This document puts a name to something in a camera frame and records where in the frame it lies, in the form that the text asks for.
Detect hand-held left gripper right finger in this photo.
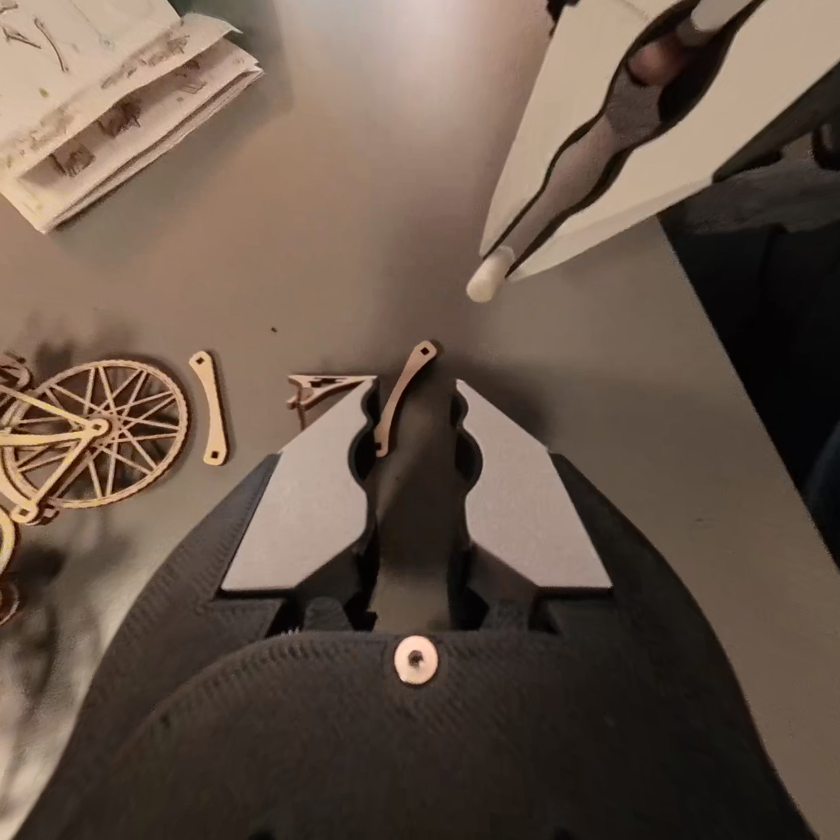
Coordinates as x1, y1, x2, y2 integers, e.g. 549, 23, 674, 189
451, 378, 613, 621

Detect wooden bicycle model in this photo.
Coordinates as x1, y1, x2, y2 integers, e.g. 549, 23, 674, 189
0, 351, 191, 624

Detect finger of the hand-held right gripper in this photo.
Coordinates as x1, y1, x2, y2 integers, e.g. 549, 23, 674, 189
479, 0, 689, 259
507, 0, 840, 282

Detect paper instruction booklet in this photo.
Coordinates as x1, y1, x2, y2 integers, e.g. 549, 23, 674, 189
0, 0, 265, 235

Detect curved wooden strip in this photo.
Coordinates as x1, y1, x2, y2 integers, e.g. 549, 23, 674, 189
374, 340, 439, 458
189, 351, 231, 467

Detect person's right hand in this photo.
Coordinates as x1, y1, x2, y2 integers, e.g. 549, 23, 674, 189
631, 33, 686, 86

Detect wooden triangular stand piece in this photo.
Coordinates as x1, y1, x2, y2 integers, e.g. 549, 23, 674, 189
287, 374, 378, 427

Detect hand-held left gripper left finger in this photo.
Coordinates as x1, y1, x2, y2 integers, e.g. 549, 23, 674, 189
221, 376, 383, 621

